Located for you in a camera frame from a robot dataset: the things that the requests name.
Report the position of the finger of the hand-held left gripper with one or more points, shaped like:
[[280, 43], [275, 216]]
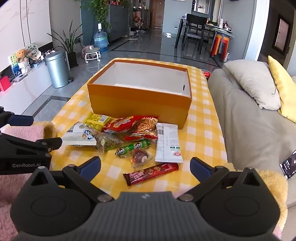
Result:
[[46, 143], [20, 120]]

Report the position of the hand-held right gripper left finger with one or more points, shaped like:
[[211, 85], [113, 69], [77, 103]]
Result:
[[91, 165]]

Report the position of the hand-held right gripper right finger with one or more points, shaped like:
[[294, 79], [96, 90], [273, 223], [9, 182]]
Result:
[[200, 167]]

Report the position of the white grey chip bag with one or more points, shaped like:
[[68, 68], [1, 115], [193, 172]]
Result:
[[74, 136]]

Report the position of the clear seed snack packet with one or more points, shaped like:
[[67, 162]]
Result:
[[108, 141]]

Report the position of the long white snack packet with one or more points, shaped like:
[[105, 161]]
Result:
[[167, 143]]

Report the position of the yellow green snack packet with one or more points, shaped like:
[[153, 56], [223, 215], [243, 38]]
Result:
[[96, 119]]

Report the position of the red cartoon snack packet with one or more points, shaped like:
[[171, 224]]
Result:
[[114, 125]]

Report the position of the clear red candy packet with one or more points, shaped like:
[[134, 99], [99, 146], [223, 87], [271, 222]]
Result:
[[140, 157]]

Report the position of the brown red chocolate bar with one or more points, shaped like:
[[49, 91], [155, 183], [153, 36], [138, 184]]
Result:
[[150, 173]]

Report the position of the red stick snack bag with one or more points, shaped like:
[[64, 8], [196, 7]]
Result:
[[144, 126]]

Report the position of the orange cardboard box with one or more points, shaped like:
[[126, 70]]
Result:
[[138, 104]]

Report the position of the yellow checkered tablecloth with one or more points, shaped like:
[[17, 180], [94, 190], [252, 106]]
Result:
[[201, 139]]

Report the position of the white low console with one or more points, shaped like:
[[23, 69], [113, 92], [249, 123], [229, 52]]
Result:
[[23, 88]]

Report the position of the red box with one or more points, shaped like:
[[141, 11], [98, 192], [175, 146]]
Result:
[[4, 83]]

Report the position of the green sausage snack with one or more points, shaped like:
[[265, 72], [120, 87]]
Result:
[[131, 148]]

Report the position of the grey sofa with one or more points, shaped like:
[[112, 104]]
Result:
[[242, 129]]

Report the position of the silver trash can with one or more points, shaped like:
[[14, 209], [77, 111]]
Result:
[[56, 69]]

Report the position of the plush toys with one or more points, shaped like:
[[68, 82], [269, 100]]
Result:
[[20, 55]]

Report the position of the round printed fan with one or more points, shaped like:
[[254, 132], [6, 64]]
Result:
[[32, 49]]

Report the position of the smartphone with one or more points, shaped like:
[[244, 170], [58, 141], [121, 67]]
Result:
[[289, 165]]

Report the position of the potted green plant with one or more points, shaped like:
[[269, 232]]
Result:
[[69, 44]]

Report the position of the small red packet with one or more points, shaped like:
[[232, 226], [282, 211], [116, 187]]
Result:
[[205, 74]]

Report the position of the small white wheeled stool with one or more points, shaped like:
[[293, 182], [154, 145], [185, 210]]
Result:
[[92, 52]]

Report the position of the beige pillow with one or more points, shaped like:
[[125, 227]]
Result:
[[254, 81]]

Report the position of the blue water bottle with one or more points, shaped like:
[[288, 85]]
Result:
[[101, 39]]

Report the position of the yellow pillow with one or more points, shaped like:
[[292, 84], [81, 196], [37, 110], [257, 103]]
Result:
[[284, 83]]

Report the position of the stacked orange stools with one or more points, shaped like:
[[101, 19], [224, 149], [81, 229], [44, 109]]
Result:
[[219, 45]]

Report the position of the grey cabinet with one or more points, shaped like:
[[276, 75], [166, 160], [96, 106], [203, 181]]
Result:
[[118, 23]]

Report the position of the hanging leafy plant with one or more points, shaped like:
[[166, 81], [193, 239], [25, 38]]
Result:
[[101, 9]]

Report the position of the dining table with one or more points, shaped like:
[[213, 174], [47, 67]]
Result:
[[217, 30]]

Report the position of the black dining chair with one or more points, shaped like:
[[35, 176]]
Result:
[[196, 27]]

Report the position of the wooden door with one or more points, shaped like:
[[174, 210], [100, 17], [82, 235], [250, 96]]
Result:
[[158, 12]]

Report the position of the dark door frame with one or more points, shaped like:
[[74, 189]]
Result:
[[281, 34]]

